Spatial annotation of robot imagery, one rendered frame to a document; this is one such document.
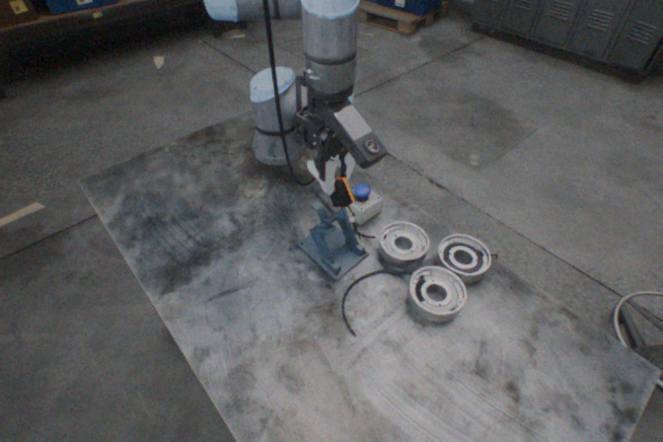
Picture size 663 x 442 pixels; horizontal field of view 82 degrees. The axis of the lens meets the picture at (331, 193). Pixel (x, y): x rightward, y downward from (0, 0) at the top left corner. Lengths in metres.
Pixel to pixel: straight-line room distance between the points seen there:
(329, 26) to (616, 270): 1.93
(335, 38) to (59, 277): 1.85
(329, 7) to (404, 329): 0.55
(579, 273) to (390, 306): 1.45
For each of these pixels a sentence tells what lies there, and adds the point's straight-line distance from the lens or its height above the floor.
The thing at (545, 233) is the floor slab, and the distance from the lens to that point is 2.23.
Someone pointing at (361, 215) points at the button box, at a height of 0.83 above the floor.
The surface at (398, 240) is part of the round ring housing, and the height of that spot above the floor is 0.82.
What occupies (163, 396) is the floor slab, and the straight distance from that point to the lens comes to 1.67.
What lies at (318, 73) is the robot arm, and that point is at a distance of 0.56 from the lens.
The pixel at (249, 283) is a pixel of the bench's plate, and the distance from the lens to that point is 0.82.
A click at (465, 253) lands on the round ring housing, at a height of 0.82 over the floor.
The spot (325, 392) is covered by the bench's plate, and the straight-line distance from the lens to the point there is 0.71.
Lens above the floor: 1.47
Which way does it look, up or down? 43 degrees down
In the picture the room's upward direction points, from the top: straight up
